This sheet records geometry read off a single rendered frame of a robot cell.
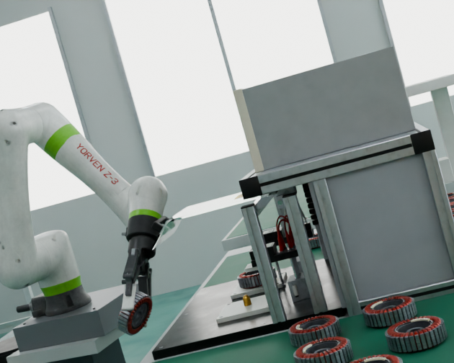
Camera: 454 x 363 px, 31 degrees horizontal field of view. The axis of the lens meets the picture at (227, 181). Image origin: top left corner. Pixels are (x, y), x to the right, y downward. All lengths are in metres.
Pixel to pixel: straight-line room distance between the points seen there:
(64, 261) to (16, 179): 0.33
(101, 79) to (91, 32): 0.41
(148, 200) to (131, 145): 4.82
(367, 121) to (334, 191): 0.20
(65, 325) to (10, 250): 0.29
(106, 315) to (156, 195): 0.44
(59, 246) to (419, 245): 1.16
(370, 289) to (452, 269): 0.19
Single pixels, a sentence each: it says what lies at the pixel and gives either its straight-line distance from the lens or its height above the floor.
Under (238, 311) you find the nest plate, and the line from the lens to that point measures 2.10.
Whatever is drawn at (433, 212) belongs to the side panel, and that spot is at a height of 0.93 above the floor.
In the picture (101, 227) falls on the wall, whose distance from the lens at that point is 7.21.
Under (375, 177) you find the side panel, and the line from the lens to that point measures 1.86.
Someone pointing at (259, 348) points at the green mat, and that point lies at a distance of 1.84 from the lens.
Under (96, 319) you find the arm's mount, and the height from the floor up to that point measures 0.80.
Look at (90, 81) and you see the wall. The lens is 7.14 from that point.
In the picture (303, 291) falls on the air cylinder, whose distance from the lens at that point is 2.08.
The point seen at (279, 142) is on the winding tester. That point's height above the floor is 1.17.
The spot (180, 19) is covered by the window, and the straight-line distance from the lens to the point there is 6.95.
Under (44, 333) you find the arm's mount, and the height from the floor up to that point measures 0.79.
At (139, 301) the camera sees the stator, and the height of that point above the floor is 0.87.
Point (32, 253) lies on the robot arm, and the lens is 2.46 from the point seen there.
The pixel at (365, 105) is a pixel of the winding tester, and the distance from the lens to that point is 1.95.
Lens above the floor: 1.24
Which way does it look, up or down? 4 degrees down
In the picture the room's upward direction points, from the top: 16 degrees counter-clockwise
